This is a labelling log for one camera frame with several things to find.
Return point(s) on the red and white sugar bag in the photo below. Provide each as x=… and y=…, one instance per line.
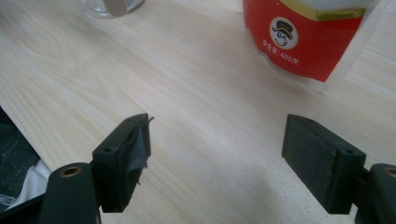
x=311, y=46

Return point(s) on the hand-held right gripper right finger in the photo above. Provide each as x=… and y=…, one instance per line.
x=314, y=161

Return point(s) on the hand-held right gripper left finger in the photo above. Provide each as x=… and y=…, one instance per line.
x=115, y=174

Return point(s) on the white cloth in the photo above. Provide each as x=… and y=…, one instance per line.
x=31, y=183

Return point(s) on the clear plastic cup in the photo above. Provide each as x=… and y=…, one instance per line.
x=93, y=9

